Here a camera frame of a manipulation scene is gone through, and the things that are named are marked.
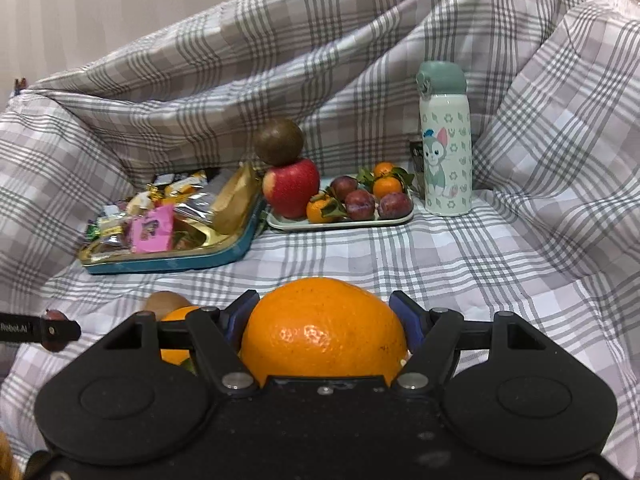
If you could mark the brown kiwi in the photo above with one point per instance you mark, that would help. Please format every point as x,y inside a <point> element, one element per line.
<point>162,304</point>

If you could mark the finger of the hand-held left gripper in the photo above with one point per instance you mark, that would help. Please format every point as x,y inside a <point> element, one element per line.
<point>30,330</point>

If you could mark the mandarin with leaves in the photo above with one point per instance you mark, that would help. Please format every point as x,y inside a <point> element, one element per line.
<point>315,211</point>

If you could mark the teal tin snack tray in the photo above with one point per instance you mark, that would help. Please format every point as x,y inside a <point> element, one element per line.
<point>165,262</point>

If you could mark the small mandarin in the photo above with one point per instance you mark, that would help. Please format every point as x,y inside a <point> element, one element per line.
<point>384,169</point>
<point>387,187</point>

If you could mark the red apple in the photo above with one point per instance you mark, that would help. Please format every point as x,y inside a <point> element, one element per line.
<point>292,187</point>

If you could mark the white lace-edged sheet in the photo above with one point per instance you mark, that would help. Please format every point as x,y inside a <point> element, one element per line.
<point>622,2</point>

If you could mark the dark red plum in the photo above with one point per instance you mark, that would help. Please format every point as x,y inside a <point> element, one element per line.
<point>54,314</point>
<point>395,205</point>
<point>344,186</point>
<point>360,204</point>

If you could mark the large orange with leaves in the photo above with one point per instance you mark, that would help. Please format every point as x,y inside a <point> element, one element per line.
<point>172,314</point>

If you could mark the white rectangular plate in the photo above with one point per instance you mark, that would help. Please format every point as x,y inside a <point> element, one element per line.
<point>345,225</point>

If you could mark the grey plaid blanket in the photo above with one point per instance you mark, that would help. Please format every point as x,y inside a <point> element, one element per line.
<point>450,270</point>

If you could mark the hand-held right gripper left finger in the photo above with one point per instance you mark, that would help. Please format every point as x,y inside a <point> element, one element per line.
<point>235,317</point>

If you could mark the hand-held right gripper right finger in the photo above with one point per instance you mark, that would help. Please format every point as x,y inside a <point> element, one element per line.
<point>411,315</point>

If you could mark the pile of wrapped snacks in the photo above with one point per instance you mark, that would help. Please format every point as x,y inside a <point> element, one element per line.
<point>120,220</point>

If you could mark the cartoon print water bottle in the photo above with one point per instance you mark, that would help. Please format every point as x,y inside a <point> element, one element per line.
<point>445,150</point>

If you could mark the dark round fruit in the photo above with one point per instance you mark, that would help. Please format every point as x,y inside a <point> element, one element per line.
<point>279,141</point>

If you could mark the pink snack packet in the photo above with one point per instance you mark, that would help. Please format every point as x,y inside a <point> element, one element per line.
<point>151,230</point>

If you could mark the dark clip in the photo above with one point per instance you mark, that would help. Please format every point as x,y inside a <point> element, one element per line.
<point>20,85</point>

